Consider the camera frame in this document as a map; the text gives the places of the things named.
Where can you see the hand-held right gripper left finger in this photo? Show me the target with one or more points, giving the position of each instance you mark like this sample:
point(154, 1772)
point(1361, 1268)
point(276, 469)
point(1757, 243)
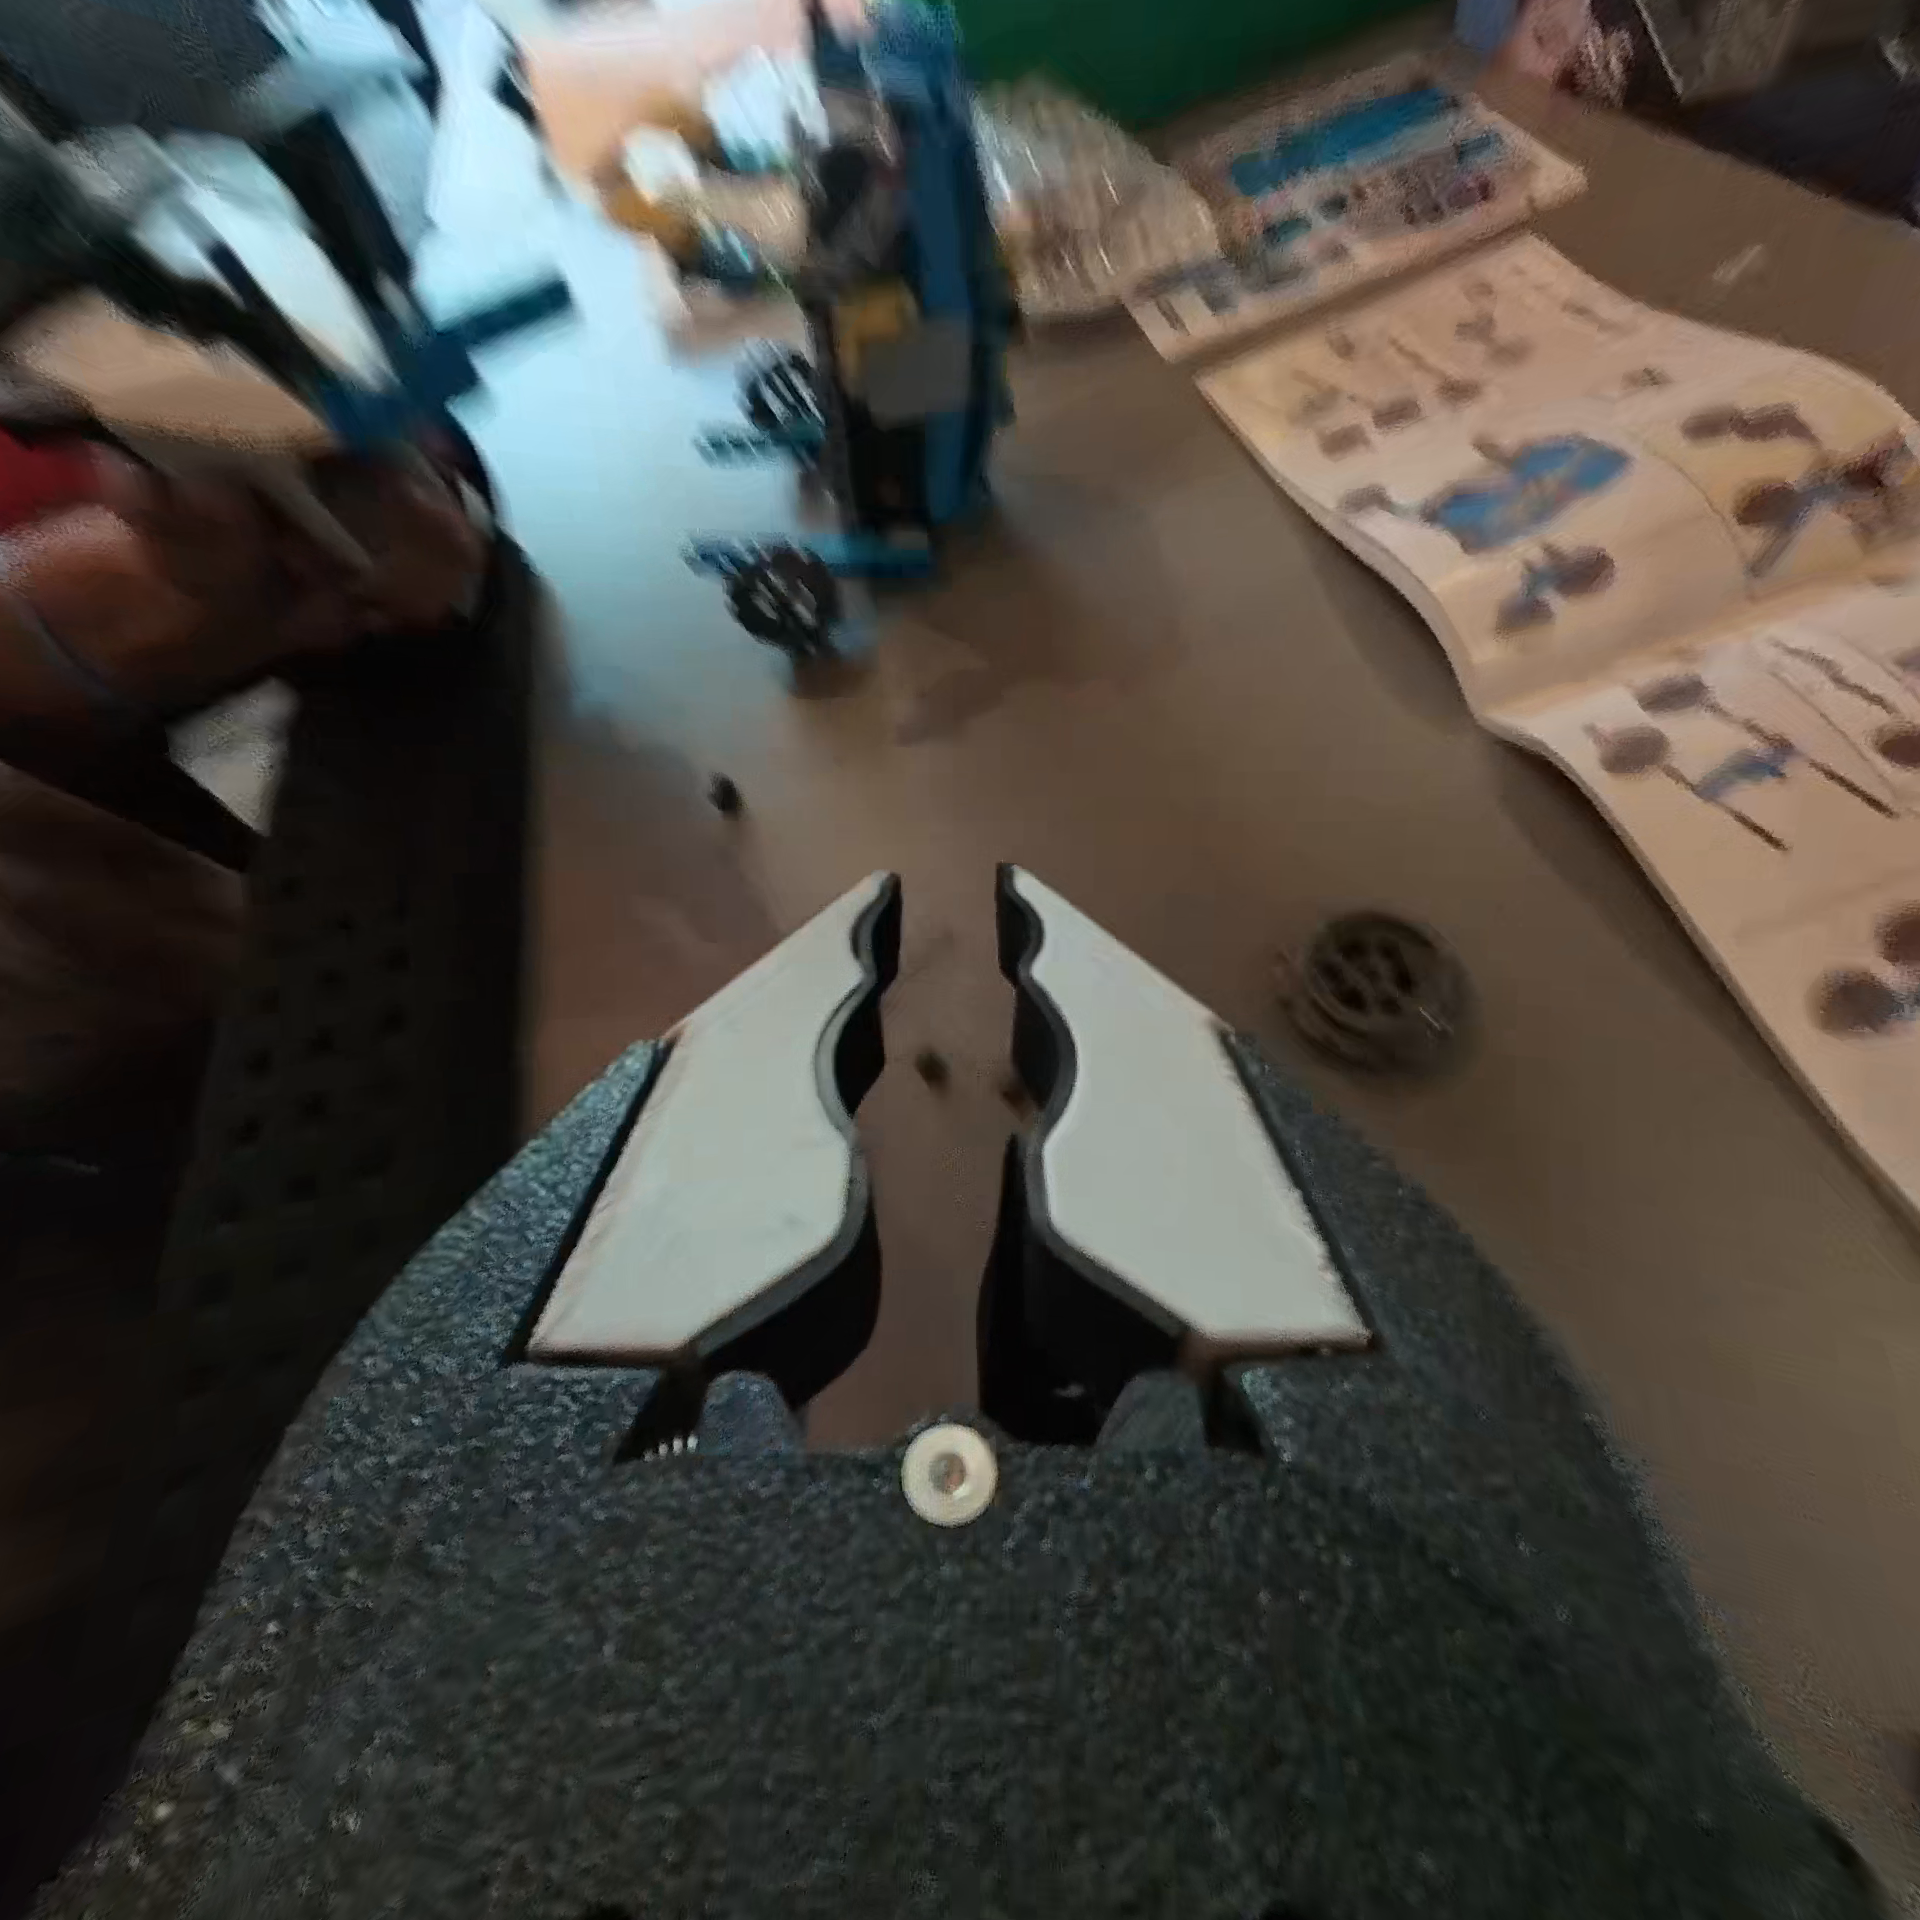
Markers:
point(705, 1172)

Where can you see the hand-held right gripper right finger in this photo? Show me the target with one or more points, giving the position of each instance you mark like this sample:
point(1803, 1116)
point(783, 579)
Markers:
point(1185, 1184)

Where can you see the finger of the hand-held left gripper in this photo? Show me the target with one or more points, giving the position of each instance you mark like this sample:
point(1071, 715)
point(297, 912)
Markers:
point(269, 254)
point(180, 375)

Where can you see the blue toy brick beam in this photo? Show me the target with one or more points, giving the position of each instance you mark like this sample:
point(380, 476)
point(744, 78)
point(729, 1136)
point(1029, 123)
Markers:
point(450, 354)

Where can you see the grey desk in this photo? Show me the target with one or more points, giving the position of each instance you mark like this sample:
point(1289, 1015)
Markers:
point(1201, 722)

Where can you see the person's left hand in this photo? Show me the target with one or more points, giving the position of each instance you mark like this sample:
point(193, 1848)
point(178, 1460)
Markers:
point(225, 571)

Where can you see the grey toy gear wheel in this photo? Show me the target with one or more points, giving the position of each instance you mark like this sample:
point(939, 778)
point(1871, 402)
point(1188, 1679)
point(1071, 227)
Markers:
point(1371, 991)

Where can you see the black perforated panel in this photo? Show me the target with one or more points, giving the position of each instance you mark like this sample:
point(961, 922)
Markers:
point(376, 974)

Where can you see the person's brown clothing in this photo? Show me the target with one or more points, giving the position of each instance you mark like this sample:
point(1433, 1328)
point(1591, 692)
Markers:
point(89, 1200)

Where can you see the blue grey toy brick robot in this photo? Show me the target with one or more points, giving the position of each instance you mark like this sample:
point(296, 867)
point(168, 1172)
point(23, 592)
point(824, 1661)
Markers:
point(915, 301)

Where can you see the open instruction booklet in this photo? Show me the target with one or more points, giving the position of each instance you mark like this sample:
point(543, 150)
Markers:
point(1651, 599)

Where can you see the crumpled bubble wrap bag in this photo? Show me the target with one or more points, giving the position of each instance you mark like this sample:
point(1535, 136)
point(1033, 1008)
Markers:
point(1095, 211)

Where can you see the green storage bin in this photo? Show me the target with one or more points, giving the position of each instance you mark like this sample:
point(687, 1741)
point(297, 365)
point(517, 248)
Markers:
point(1171, 44)

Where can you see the blue printed leaflet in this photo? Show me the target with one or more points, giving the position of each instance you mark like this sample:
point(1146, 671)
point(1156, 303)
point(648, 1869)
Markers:
point(1348, 181)

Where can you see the toy robot kit box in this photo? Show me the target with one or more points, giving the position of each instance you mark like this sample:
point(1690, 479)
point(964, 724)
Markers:
point(1723, 60)

